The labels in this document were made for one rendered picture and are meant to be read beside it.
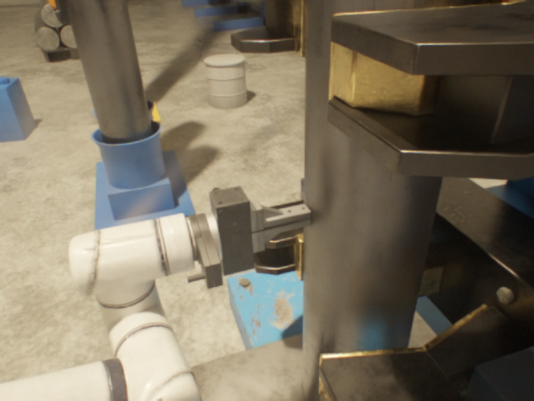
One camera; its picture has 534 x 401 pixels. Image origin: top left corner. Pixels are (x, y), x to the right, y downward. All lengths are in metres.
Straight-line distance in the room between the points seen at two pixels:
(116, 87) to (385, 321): 1.38
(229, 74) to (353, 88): 2.76
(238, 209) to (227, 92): 2.59
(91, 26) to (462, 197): 1.37
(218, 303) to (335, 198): 0.95
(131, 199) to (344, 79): 1.63
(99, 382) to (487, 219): 0.68
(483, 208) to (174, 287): 1.08
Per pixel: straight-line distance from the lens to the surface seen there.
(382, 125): 0.37
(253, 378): 1.12
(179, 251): 0.60
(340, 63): 0.41
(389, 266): 0.68
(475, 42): 0.31
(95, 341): 1.51
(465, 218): 0.86
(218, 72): 3.14
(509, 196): 0.99
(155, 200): 1.97
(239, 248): 0.64
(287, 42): 0.72
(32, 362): 1.54
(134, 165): 1.89
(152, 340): 0.62
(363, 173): 0.58
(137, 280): 0.62
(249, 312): 1.30
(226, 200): 0.61
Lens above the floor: 1.06
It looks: 32 degrees down
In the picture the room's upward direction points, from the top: 3 degrees counter-clockwise
